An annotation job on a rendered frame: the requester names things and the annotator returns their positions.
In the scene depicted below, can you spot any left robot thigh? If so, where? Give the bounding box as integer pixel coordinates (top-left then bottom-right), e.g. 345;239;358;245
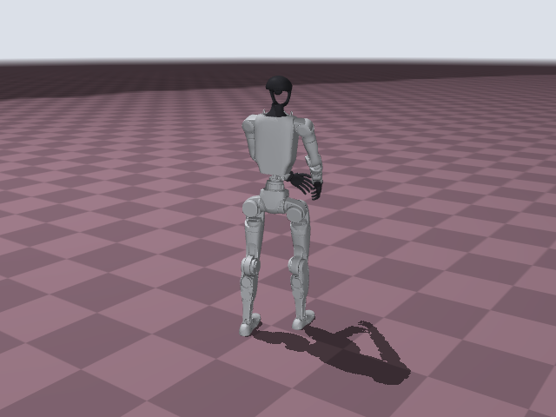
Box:
242;195;265;275

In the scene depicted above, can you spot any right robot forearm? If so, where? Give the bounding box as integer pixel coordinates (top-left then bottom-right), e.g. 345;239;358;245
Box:
309;153;322;184

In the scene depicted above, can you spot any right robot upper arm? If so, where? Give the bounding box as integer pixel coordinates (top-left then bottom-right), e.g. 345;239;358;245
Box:
294;118;321;167

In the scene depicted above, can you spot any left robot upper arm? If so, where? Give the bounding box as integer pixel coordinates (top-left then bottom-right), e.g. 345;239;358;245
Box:
242;115;258;162

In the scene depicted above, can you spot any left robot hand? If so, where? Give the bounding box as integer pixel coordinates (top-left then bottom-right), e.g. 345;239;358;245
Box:
284;171;314;195

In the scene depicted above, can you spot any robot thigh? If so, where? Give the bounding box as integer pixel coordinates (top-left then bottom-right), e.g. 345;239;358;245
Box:
284;197;310;275
242;195;265;275

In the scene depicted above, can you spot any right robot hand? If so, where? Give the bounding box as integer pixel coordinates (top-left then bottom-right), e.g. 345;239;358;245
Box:
311;180;323;200

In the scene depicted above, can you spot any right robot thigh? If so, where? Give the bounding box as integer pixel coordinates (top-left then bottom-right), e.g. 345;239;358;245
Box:
284;197;310;275

